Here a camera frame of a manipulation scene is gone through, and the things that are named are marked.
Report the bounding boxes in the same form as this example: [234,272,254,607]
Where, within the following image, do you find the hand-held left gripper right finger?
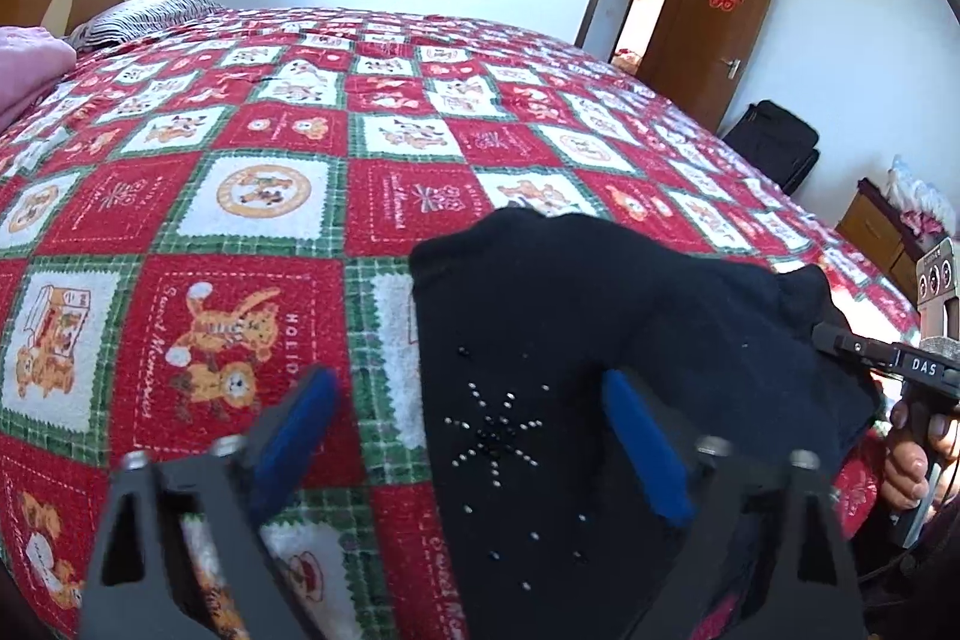
[600,368,867,640]

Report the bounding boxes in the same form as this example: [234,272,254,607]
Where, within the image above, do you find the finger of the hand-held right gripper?
[810,321,899,380]

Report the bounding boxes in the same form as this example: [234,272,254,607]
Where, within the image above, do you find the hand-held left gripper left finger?
[79,364,342,640]

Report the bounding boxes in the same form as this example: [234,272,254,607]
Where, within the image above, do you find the black pants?
[409,206,886,640]

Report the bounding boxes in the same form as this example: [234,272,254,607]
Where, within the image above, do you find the person's right hand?
[883,396,960,510]

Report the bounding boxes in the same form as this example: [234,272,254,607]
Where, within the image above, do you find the brown wooden cabinet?
[836,179,927,296]

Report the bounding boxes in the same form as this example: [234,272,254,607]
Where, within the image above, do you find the white plastic bag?
[885,155,957,221]

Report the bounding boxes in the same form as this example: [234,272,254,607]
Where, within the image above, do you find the red checked printed blanket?
[0,6,923,640]

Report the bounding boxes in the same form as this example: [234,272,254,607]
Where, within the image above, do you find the black suitcase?
[721,100,820,196]

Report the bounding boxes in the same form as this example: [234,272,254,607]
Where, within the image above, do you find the brown wooden door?
[641,0,785,135]

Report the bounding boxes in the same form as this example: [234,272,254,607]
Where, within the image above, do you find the grey striped pillow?
[67,0,226,49]

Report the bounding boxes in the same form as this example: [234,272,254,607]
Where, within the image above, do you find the folded pink blanket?
[0,25,77,131]

